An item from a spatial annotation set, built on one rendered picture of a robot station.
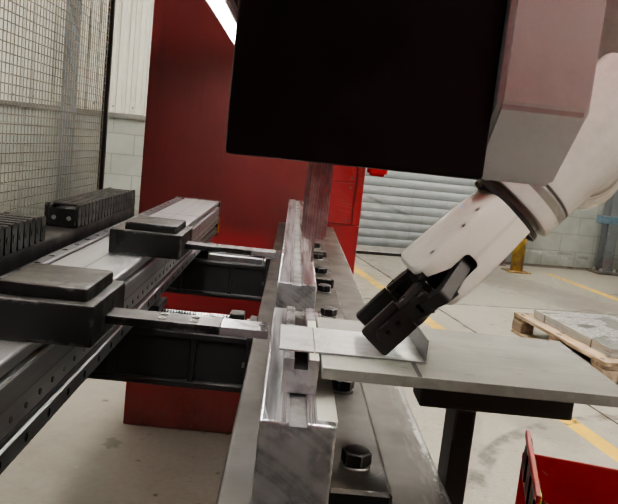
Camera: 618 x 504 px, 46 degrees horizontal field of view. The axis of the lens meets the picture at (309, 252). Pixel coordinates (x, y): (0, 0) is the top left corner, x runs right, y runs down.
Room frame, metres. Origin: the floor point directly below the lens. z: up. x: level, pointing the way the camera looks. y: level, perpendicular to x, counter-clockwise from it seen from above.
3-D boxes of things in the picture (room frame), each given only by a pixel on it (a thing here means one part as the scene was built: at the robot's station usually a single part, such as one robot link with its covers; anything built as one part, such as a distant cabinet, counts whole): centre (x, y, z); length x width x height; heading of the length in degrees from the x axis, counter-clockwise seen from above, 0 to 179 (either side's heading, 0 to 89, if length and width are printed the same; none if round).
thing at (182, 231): (1.17, 0.18, 1.01); 0.26 x 0.12 x 0.05; 92
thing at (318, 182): (0.68, 0.00, 1.13); 0.10 x 0.02 x 0.10; 2
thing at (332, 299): (1.28, -0.04, 0.89); 0.30 x 0.05 x 0.03; 2
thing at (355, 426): (0.72, -0.06, 0.89); 0.30 x 0.05 x 0.03; 2
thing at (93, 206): (1.43, 0.42, 1.02); 0.44 x 0.06 x 0.04; 2
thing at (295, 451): (0.73, 0.00, 0.92); 0.39 x 0.06 x 0.10; 2
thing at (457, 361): (0.68, -0.15, 1.00); 0.26 x 0.18 x 0.01; 92
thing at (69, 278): (0.68, 0.16, 1.01); 0.26 x 0.12 x 0.05; 92
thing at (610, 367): (4.72, -2.02, 0.07); 1.20 x 0.80 x 0.14; 10
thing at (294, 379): (0.70, 0.00, 0.99); 0.20 x 0.03 x 0.03; 2
